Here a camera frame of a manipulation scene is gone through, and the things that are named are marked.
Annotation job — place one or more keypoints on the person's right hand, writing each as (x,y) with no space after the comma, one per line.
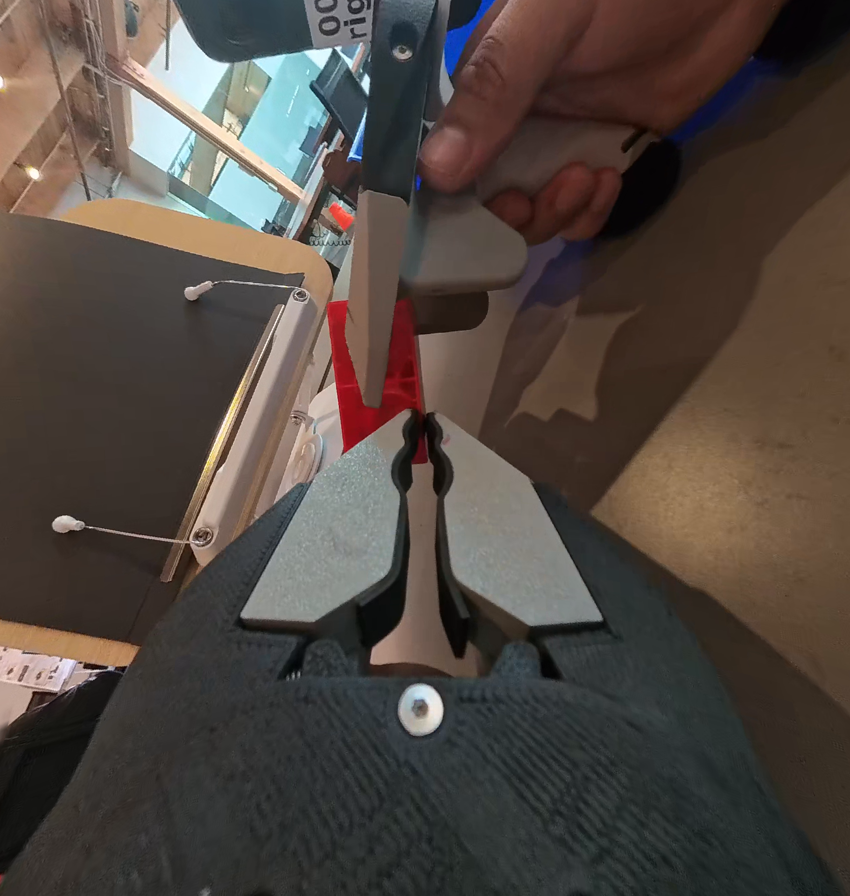
(607,56)

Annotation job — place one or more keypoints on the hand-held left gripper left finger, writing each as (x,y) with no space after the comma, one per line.
(327,546)

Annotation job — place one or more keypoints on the glass partition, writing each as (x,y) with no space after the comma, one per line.
(257,126)

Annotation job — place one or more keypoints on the black monitor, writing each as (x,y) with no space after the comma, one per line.
(337,91)

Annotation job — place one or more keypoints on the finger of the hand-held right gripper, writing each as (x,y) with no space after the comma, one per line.
(376,294)

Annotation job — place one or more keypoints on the printed paper sheets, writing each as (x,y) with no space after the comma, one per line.
(18,668)

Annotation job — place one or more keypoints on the white stand base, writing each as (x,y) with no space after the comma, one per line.
(327,420)

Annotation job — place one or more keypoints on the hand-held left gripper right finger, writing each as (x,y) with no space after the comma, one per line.
(516,553)

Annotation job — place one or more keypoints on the red plastic block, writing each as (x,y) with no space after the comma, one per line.
(404,357)

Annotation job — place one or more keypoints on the white stand ledge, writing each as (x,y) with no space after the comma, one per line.
(285,371)

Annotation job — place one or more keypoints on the wooden beam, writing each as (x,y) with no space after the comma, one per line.
(208,127)

